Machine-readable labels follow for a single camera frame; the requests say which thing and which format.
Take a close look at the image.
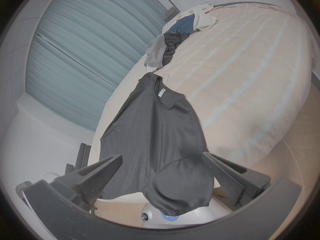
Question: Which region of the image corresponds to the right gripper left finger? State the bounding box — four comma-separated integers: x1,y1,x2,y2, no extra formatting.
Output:
51,154,123,206

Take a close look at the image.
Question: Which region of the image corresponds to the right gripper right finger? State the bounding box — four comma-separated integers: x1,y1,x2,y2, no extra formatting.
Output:
201,152,272,206

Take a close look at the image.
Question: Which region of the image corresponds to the black T-shirt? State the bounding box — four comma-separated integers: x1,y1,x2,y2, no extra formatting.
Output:
99,72,215,217

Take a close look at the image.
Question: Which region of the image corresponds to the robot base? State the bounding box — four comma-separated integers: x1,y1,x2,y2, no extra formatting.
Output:
140,196,234,231

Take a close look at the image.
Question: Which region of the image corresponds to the bed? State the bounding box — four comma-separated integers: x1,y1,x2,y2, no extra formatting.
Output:
89,0,313,202

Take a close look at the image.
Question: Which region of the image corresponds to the blue-green curtain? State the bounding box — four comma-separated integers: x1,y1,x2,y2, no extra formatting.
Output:
32,0,167,87
24,35,118,132

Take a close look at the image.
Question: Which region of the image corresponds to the black crumpled garment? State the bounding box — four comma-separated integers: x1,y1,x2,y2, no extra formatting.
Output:
162,30,190,66

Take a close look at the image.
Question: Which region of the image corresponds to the dark blue garment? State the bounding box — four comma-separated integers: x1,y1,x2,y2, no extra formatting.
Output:
171,14,196,34

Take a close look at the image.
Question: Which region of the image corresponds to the white printed pillow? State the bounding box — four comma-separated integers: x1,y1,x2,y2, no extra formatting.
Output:
162,3,214,33

